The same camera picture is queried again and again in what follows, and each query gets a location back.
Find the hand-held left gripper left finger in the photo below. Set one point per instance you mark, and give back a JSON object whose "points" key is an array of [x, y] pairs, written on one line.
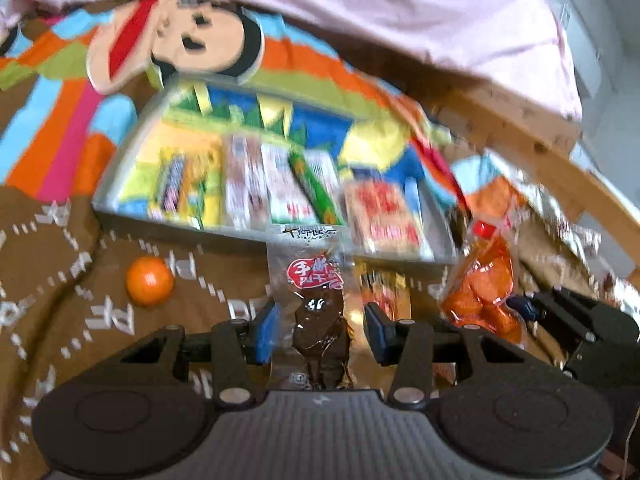
{"points": [[265, 332]]}

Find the gold snack packet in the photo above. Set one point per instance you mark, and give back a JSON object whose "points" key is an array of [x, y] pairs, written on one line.
{"points": [[387, 292]]}

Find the rice cracker packet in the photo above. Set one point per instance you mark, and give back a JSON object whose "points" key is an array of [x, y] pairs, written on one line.
{"points": [[385, 215]]}

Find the green stick packet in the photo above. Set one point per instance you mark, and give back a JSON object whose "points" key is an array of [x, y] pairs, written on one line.
{"points": [[312, 185]]}

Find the clear packet with dark meat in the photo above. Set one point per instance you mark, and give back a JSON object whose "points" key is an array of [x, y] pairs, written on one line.
{"points": [[320, 320]]}

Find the white packet with red print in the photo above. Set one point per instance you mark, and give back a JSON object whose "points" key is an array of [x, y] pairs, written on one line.
{"points": [[327, 167]]}

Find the grey tray with colourful print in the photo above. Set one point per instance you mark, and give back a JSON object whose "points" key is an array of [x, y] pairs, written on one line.
{"points": [[210, 235]]}

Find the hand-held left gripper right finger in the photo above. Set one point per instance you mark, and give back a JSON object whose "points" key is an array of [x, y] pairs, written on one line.
{"points": [[376, 332]]}

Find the clear packet with brown snack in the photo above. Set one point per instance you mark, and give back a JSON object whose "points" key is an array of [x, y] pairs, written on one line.
{"points": [[242, 185]]}

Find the white translucent snack packet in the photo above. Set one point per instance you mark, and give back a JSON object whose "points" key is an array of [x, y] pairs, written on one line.
{"points": [[282, 190]]}

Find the printed blanket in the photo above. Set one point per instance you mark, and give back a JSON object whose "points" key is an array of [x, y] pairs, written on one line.
{"points": [[60, 210]]}

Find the pink quilt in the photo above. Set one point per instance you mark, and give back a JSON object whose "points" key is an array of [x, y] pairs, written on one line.
{"points": [[375, 10]]}

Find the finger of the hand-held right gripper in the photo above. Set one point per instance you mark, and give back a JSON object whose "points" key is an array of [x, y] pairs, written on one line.
{"points": [[550, 307]]}

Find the green and yellow snack packet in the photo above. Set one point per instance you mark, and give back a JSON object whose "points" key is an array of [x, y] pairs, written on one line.
{"points": [[175, 185]]}

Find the orange snack packet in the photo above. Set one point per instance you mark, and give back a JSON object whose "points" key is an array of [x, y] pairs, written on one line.
{"points": [[480, 285]]}

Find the orange tangerine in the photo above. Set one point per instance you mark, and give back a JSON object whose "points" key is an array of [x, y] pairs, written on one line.
{"points": [[150, 280]]}

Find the wooden bed frame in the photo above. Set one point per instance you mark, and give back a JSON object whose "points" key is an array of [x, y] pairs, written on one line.
{"points": [[525, 125]]}

